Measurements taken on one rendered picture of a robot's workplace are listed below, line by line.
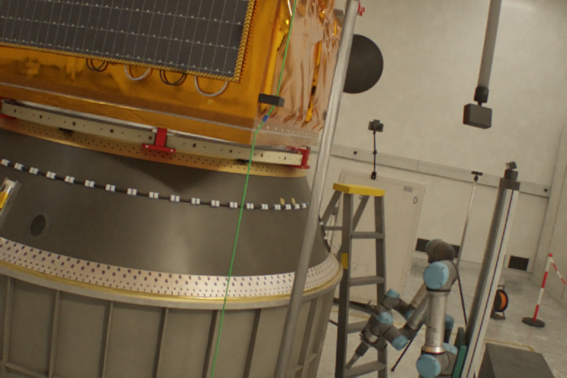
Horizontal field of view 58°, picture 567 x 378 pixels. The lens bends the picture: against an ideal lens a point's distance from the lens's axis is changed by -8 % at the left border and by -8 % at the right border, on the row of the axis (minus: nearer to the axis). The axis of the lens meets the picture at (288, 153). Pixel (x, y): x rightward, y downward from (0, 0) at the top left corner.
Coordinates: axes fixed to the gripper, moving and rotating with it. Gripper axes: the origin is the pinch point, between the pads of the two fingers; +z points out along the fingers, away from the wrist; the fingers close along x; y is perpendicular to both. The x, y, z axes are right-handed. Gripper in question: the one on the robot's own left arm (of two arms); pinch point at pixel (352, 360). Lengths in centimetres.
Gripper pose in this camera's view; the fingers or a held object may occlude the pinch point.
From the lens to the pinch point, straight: 289.5
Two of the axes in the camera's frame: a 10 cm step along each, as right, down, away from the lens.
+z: -4.9, 8.2, 3.0
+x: -4.0, 1.0, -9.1
